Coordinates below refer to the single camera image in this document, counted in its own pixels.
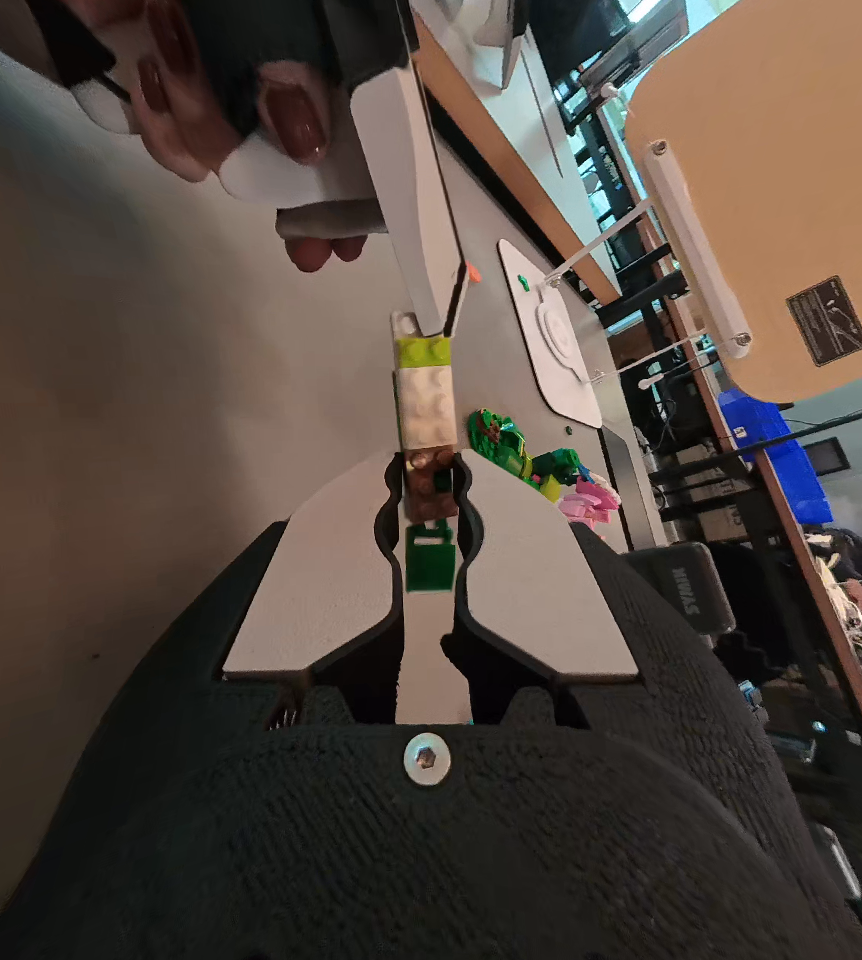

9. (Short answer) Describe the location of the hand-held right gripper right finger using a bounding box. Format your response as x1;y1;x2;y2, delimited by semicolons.
440;450;640;726

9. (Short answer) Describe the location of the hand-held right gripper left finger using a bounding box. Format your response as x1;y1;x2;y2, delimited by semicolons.
222;450;407;725

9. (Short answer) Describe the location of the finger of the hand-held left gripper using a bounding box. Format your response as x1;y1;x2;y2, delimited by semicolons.
348;63;471;339

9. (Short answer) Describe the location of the green lego plate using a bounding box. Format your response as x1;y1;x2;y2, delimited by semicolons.
404;521;459;595

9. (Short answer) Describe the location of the white and lime lego assembly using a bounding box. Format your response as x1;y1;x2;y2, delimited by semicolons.
391;311;458;526

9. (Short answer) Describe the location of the lego flower model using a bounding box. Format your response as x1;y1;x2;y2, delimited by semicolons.
467;408;621;530

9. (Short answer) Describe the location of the person's left hand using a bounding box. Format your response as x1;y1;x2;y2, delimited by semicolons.
89;0;369;276

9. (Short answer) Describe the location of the light wood background table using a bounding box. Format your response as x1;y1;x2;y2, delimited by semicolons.
410;0;623;307

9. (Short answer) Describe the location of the white desk stand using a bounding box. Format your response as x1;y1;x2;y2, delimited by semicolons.
498;138;753;430

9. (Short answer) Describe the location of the blue plastic bin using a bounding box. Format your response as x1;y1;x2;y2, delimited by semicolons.
717;388;835;526

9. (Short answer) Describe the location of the tan board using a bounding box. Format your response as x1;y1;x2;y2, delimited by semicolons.
624;0;862;406

